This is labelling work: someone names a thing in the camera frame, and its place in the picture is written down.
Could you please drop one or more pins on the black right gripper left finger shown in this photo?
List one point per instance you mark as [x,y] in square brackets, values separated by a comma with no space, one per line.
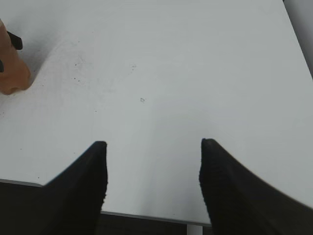
[70,204]

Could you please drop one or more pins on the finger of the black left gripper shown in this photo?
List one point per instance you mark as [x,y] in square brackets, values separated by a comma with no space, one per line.
[1,66]
[15,41]

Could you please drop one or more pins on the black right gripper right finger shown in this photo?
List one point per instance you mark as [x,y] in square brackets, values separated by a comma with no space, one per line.
[240,203]

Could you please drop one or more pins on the orange soda plastic bottle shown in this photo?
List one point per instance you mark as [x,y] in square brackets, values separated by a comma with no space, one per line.
[16,76]

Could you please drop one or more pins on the white table leg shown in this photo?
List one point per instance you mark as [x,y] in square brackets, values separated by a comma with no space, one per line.
[194,229]

